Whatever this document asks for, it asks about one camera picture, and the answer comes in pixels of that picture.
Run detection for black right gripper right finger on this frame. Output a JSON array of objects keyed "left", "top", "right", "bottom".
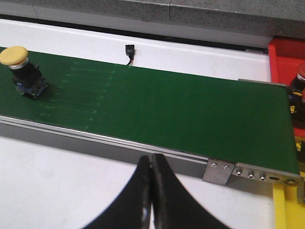
[{"left": 152, "top": 154, "right": 229, "bottom": 229}]

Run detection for red orange object at edge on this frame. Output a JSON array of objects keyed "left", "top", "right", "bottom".
[{"left": 267, "top": 35, "right": 305, "bottom": 139}]

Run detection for steel conveyor end bracket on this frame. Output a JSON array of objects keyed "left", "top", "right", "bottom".
[{"left": 203, "top": 158, "right": 304, "bottom": 187}]

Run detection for green conveyor belt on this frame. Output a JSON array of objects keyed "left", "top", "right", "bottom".
[{"left": 0, "top": 52, "right": 299, "bottom": 174}]

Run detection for aluminium conveyor front rail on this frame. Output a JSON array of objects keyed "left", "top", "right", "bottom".
[{"left": 0, "top": 116, "right": 208, "bottom": 178}]

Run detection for red button in tray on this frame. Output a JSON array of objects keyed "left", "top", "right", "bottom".
[{"left": 288, "top": 63, "right": 305, "bottom": 129}]

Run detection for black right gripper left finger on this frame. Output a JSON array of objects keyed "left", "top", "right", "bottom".
[{"left": 85, "top": 156, "right": 151, "bottom": 229}]

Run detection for grey speckled stone counter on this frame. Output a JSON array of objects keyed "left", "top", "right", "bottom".
[{"left": 0, "top": 0, "right": 305, "bottom": 39}]

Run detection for white conveyor back rail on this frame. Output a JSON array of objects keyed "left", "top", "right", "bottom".
[{"left": 0, "top": 19, "right": 271, "bottom": 82}]

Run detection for yellow plastic tray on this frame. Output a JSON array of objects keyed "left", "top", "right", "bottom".
[{"left": 273, "top": 184, "right": 305, "bottom": 229}]

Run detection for black sensor with cable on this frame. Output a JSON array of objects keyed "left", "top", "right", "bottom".
[{"left": 125, "top": 44, "right": 135, "bottom": 65}]

